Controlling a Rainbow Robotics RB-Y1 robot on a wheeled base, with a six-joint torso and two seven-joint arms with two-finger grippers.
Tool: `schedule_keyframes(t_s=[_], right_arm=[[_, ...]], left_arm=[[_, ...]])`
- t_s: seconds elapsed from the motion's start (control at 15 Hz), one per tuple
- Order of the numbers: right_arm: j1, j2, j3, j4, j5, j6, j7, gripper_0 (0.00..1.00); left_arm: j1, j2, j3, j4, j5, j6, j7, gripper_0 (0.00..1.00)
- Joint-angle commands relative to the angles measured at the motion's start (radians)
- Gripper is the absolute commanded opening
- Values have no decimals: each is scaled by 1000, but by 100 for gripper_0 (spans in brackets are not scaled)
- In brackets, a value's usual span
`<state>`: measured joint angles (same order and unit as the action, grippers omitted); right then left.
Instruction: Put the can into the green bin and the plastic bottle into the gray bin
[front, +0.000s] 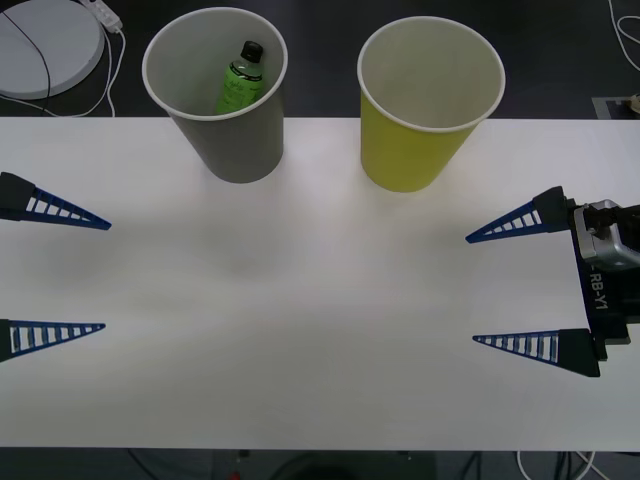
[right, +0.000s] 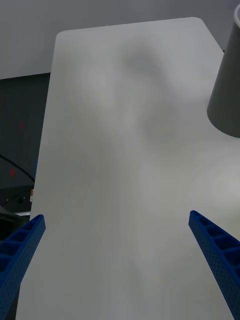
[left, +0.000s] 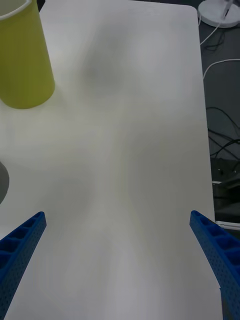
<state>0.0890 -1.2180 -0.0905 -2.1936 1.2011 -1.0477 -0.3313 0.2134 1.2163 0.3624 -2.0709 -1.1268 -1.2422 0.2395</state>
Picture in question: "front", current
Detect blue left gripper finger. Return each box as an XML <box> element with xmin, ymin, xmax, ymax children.
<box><xmin>0</xmin><ymin>171</ymin><xmax>113</xmax><ymax>232</ymax></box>
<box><xmin>0</xmin><ymin>319</ymin><xmax>108</xmax><ymax>366</ymax></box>

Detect white round disc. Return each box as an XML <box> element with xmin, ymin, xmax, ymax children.
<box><xmin>0</xmin><ymin>0</ymin><xmax>107</xmax><ymax>100</ymax></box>

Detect grey waste bin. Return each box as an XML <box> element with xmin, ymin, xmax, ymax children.
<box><xmin>141</xmin><ymin>6</ymin><xmax>290</xmax><ymax>185</ymax></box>

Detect white cable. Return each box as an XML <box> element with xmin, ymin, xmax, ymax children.
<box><xmin>606</xmin><ymin>0</ymin><xmax>640</xmax><ymax>71</ymax></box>
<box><xmin>515</xmin><ymin>449</ymin><xmax>592</xmax><ymax>480</ymax></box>
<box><xmin>0</xmin><ymin>27</ymin><xmax>127</xmax><ymax>119</ymax></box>

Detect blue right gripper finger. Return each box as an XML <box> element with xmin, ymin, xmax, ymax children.
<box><xmin>464</xmin><ymin>185</ymin><xmax>572</xmax><ymax>246</ymax></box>
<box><xmin>471</xmin><ymin>327</ymin><xmax>602</xmax><ymax>379</ymax></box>

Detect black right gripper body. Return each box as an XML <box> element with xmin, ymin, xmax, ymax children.
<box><xmin>569</xmin><ymin>230</ymin><xmax>640</xmax><ymax>362</ymax></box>

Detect black cable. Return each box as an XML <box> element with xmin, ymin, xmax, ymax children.
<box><xmin>0</xmin><ymin>8</ymin><xmax>54</xmax><ymax>99</ymax></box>

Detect green plastic bottle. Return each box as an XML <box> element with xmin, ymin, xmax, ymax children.
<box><xmin>214</xmin><ymin>40</ymin><xmax>266</xmax><ymax>116</ymax></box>

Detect yellow-green waste bin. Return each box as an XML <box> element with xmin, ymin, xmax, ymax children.
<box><xmin>356</xmin><ymin>14</ymin><xmax>507</xmax><ymax>194</ymax></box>

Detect white power strip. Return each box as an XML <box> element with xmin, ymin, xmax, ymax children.
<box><xmin>82</xmin><ymin>0</ymin><xmax>124</xmax><ymax>31</ymax></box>

